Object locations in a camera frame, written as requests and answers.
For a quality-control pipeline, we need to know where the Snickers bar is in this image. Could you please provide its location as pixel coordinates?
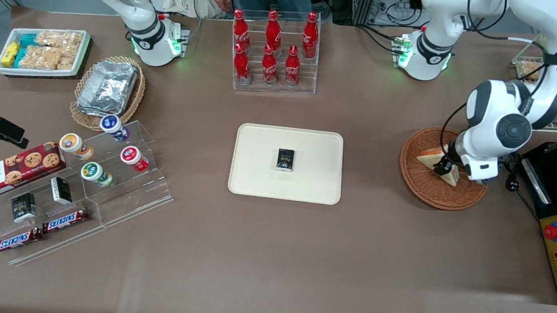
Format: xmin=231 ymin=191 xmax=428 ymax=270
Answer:
xmin=0 ymin=224 xmax=44 ymax=259
xmin=41 ymin=204 xmax=91 ymax=238

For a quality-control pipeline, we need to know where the black arm base cable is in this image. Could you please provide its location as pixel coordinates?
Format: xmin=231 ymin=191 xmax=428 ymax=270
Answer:
xmin=356 ymin=24 xmax=402 ymax=54

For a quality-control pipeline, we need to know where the orange yogurt cup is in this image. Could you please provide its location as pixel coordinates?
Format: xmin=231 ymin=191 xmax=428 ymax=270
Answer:
xmin=58 ymin=132 xmax=95 ymax=161

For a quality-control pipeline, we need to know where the rice cracker bag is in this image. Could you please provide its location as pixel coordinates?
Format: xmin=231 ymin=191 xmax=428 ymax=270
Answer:
xmin=57 ymin=43 xmax=80 ymax=72
xmin=517 ymin=59 xmax=545 ymax=83
xmin=35 ymin=28 xmax=84 ymax=52
xmin=18 ymin=43 xmax=62 ymax=72

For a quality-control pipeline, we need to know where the purple yogurt cup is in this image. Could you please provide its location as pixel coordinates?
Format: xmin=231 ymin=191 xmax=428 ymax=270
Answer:
xmin=98 ymin=113 xmax=132 ymax=143

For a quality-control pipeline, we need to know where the red Walkers cookie box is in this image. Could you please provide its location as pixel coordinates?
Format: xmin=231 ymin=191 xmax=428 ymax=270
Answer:
xmin=0 ymin=136 xmax=69 ymax=208

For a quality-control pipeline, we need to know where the small black box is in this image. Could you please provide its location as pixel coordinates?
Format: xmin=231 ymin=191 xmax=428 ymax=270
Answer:
xmin=275 ymin=148 xmax=296 ymax=172
xmin=49 ymin=176 xmax=75 ymax=206
xmin=9 ymin=191 xmax=39 ymax=225

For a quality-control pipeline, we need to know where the aluminium foil tray stack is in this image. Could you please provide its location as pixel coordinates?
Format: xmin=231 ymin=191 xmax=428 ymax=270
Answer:
xmin=75 ymin=58 xmax=140 ymax=119

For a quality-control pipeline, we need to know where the cream plastic tray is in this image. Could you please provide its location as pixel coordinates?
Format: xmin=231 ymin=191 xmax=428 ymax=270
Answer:
xmin=227 ymin=122 xmax=347 ymax=206

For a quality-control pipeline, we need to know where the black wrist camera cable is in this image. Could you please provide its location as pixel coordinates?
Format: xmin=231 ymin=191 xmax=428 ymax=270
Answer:
xmin=437 ymin=0 xmax=557 ymax=172

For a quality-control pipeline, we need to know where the clear acrylic bottle rack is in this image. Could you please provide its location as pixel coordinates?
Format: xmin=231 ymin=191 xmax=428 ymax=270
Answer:
xmin=227 ymin=6 xmax=323 ymax=98

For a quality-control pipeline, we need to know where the red yogurt cup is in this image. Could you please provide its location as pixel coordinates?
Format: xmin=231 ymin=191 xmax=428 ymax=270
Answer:
xmin=119 ymin=145 xmax=151 ymax=173

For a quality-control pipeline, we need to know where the red cola bottle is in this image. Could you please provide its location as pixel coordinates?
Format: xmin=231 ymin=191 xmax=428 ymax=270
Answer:
xmin=301 ymin=11 xmax=321 ymax=60
xmin=283 ymin=44 xmax=303 ymax=88
xmin=260 ymin=44 xmax=281 ymax=87
xmin=231 ymin=8 xmax=254 ymax=54
xmin=231 ymin=42 xmax=255 ymax=86
xmin=264 ymin=9 xmax=285 ymax=54

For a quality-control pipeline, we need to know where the oval light wicker basket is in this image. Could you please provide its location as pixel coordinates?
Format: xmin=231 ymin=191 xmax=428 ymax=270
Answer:
xmin=68 ymin=52 xmax=148 ymax=136

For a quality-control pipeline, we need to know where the round brown wicker basket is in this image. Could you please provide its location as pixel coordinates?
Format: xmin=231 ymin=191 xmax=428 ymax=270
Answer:
xmin=396 ymin=124 xmax=494 ymax=214

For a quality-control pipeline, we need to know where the white rectangular bin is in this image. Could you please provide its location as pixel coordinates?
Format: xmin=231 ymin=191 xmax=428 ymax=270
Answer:
xmin=0 ymin=23 xmax=92 ymax=83

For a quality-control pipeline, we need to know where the black machine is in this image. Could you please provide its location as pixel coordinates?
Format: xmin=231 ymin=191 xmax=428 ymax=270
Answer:
xmin=509 ymin=138 xmax=557 ymax=306

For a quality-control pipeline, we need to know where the clear acrylic stepped stand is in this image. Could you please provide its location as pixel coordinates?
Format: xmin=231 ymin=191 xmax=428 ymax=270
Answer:
xmin=51 ymin=113 xmax=181 ymax=234
xmin=0 ymin=152 xmax=113 ymax=274

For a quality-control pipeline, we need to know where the black power cable with plug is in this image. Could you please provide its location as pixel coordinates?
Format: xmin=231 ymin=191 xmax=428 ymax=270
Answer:
xmin=498 ymin=151 xmax=546 ymax=220

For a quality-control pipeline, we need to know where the green yogurt cup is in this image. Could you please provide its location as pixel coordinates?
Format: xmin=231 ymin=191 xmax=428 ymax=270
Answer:
xmin=79 ymin=161 xmax=115 ymax=188

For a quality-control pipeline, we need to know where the triangular sandwich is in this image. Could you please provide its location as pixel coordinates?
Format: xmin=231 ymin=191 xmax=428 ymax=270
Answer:
xmin=414 ymin=143 xmax=462 ymax=187

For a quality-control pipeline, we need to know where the yellow snack packet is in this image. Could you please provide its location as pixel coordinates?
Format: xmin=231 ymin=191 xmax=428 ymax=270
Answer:
xmin=1 ymin=40 xmax=21 ymax=69

